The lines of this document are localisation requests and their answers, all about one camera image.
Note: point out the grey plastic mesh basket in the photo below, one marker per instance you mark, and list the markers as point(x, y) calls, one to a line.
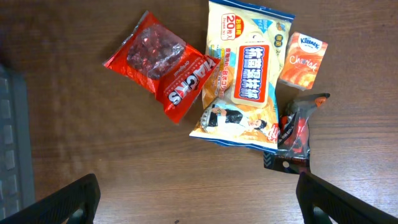
point(17, 176)

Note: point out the black red snack packet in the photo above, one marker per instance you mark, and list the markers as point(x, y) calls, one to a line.
point(293, 153)

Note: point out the yellow wet wipes pack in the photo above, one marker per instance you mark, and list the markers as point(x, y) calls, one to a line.
point(240, 106)

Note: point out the orange tissue pack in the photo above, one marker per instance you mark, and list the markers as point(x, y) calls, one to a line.
point(302, 62)

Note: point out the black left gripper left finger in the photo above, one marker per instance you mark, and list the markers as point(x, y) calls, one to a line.
point(75, 203)

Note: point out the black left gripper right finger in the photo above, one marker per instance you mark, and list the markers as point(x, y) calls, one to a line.
point(322, 202)

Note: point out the red snack bag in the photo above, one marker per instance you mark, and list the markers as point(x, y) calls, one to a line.
point(164, 64)

